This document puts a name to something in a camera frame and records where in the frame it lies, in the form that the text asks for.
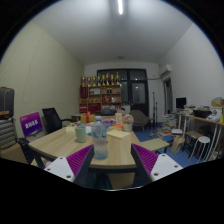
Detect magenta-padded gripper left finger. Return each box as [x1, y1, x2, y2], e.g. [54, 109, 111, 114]
[43, 143, 95, 188]

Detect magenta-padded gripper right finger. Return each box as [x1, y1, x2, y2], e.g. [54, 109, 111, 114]
[130, 143, 184, 187]

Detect clear plastic water bottle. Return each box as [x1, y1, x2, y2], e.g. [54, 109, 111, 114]
[91, 115, 109, 161]

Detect pale yellow notepad block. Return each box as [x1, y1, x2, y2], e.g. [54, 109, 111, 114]
[65, 125, 77, 134]

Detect pale green cup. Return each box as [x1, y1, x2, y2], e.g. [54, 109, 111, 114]
[74, 123, 88, 144]

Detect pile of books on floor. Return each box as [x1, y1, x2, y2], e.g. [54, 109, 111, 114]
[162, 113, 183, 140]

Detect wooden stool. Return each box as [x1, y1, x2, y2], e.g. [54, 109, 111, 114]
[184, 130, 204, 150]

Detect white round stool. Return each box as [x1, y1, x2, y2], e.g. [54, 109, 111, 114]
[188, 135, 212, 162]

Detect black office chair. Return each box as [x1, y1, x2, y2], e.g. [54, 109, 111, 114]
[41, 107, 73, 135]

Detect purple sign board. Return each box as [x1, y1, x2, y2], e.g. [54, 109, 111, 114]
[19, 111, 44, 138]

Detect grey armchair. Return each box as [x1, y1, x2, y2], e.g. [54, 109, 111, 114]
[129, 109, 150, 132]

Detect black tripod stand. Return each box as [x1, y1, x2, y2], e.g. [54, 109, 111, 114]
[151, 91, 160, 130]

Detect pink flowers in white pot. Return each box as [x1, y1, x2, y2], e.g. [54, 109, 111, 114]
[122, 113, 135, 133]

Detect yellow gift box red ribbon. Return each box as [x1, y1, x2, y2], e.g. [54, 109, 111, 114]
[80, 111, 96, 124]

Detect long wooden desk white legs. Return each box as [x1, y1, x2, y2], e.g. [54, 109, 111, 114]
[176, 113, 224, 161]

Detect grey ribbed suitcase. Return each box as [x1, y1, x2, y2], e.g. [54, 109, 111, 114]
[0, 118, 17, 150]

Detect black tray on desk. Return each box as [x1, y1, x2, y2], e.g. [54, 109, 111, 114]
[193, 109, 213, 119]

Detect black computer monitor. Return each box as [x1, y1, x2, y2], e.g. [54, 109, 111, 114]
[175, 97, 188, 110]

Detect dark framed glass door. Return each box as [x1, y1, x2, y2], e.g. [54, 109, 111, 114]
[96, 68, 150, 117]

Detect dark suitcase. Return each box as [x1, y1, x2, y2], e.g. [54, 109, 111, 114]
[0, 87, 15, 120]

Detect cardboard box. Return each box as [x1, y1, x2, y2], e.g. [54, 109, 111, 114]
[210, 97, 224, 108]

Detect wooden shelf unit with trophies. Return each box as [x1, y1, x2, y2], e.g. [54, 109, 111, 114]
[78, 71, 123, 116]

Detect ceiling tube light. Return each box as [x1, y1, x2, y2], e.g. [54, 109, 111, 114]
[116, 0, 124, 16]

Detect white wall air conditioner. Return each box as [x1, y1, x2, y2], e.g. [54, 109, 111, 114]
[159, 64, 173, 79]

